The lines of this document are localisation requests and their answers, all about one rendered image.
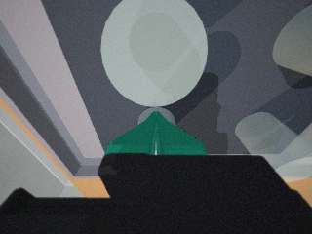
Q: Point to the clear glass jar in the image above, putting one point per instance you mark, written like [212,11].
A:
[154,52]
[287,152]
[166,113]
[293,47]

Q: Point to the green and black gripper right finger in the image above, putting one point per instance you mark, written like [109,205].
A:
[175,141]

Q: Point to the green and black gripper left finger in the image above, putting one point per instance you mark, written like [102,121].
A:
[136,140]

